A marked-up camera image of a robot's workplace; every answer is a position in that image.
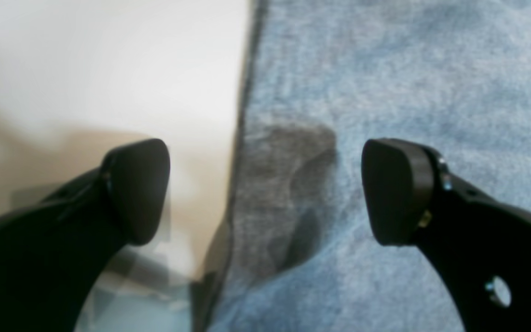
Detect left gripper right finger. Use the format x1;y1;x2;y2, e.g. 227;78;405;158
361;138;531;332

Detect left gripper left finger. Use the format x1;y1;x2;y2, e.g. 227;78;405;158
0;138;170;332

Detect grey t-shirt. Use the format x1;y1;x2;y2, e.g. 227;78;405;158
197;0;531;332

